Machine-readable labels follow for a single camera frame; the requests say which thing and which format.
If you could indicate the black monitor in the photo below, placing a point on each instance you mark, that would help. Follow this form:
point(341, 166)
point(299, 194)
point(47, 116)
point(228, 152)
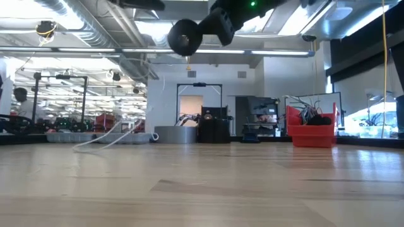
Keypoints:
point(265, 107)

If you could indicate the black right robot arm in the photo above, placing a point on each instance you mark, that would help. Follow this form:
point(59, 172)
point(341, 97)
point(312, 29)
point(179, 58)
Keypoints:
point(401, 119)

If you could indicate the wall vent grille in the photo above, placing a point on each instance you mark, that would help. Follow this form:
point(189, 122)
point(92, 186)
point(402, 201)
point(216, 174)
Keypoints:
point(191, 74)
point(241, 74)

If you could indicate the black table frame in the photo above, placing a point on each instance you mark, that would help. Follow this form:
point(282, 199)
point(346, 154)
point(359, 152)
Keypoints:
point(363, 142)

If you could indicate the long ceiling light fixture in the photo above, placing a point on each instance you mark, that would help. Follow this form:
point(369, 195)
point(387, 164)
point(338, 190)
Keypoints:
point(277, 52)

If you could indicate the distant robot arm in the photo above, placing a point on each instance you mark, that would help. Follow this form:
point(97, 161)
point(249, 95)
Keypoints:
point(186, 118)

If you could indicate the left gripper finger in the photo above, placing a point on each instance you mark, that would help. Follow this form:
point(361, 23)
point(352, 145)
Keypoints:
point(139, 4)

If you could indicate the red plastic bin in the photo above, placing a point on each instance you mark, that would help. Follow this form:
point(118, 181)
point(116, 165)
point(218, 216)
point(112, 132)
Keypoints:
point(311, 137)

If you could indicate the grey duct tape roll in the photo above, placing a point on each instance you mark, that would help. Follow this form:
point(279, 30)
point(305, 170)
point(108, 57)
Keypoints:
point(175, 135)

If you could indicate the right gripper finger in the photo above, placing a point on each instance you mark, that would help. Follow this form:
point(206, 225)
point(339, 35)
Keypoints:
point(221, 25)

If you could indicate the yellow hanging power plug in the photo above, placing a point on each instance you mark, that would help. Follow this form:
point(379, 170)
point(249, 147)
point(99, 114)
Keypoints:
point(188, 67)

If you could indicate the grey tool kit case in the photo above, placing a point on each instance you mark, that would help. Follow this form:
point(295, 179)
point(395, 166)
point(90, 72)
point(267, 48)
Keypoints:
point(120, 138)

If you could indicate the black security camera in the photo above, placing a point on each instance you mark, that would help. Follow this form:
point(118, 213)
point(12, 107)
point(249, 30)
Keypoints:
point(309, 38)

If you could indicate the red tool cabinet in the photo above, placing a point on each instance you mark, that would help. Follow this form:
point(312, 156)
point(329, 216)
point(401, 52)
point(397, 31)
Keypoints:
point(105, 123)
point(139, 126)

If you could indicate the black camera gantry frame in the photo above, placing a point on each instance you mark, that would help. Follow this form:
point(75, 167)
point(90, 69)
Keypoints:
point(63, 76)
point(199, 84)

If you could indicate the black box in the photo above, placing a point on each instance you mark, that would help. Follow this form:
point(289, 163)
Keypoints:
point(214, 132)

